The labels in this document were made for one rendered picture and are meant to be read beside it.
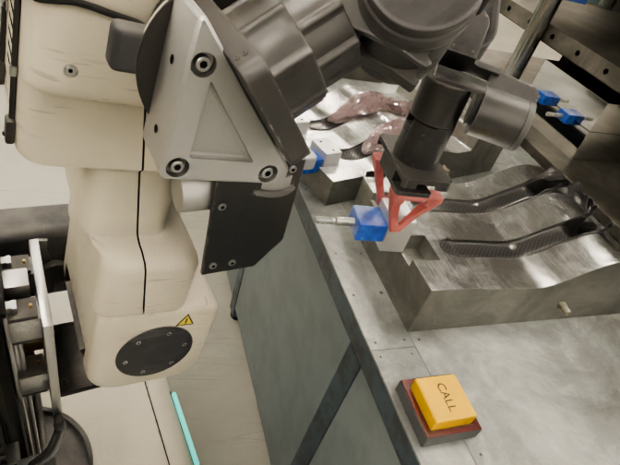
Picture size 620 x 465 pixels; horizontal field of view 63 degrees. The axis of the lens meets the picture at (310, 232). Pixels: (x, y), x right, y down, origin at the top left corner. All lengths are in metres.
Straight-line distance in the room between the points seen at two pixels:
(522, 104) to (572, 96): 1.03
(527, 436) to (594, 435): 0.11
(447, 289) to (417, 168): 0.19
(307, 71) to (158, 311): 0.42
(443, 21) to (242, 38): 0.12
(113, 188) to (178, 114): 0.26
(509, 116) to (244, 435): 1.16
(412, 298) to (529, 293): 0.19
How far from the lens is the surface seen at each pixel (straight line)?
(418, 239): 0.79
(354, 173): 0.94
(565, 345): 0.91
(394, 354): 0.73
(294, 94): 0.34
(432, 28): 0.34
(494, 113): 0.59
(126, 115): 0.52
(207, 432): 1.51
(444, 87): 0.58
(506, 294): 0.80
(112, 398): 1.22
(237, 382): 1.60
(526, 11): 1.85
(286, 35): 0.34
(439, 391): 0.67
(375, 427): 0.85
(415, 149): 0.61
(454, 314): 0.78
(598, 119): 1.57
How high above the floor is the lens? 1.33
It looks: 38 degrees down
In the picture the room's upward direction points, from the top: 18 degrees clockwise
